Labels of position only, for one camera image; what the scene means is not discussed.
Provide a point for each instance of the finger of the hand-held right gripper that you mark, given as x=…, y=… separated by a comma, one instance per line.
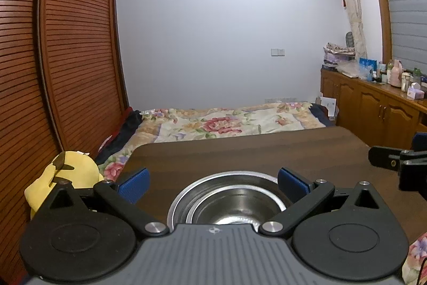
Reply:
x=420, y=141
x=383, y=156

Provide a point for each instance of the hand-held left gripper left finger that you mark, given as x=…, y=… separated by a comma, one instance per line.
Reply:
x=135, y=185

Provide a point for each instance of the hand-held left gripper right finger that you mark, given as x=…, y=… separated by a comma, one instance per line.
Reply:
x=293, y=183

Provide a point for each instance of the large steel bowl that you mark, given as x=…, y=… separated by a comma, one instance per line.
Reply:
x=176, y=201

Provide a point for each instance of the small steel bowl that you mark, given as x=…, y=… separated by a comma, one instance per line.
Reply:
x=237, y=205

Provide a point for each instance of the medium steel bowl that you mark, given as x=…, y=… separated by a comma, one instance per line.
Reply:
x=193, y=205

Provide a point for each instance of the wooden cabinet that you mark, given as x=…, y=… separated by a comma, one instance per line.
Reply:
x=367, y=111

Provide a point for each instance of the pink tissue box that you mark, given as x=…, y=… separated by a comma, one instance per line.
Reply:
x=416, y=93

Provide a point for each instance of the yellow plush toy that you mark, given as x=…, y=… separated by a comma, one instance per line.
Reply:
x=80, y=168

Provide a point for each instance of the green bottle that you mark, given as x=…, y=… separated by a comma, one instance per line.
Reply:
x=417, y=74

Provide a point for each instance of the pink thermos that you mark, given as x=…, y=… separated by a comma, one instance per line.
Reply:
x=396, y=74

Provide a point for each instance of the white cardboard box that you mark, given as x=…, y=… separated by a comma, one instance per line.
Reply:
x=327, y=105

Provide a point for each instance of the clear bottle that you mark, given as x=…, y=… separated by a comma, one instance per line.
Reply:
x=382, y=72

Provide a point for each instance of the blue box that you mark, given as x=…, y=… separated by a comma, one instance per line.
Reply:
x=368, y=64

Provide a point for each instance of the clear plastic bag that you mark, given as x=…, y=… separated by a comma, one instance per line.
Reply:
x=350, y=69

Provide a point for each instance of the floral blanket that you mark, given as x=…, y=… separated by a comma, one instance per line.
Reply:
x=216, y=124

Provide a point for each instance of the stack of folded cloth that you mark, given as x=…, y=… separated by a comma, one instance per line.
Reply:
x=338, y=53

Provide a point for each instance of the grey fan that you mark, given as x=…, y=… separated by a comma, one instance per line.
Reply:
x=349, y=39

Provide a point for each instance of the wooden louvred wardrobe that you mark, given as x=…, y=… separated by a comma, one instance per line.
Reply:
x=50, y=71

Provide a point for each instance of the white wall switch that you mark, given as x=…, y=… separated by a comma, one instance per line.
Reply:
x=278, y=52

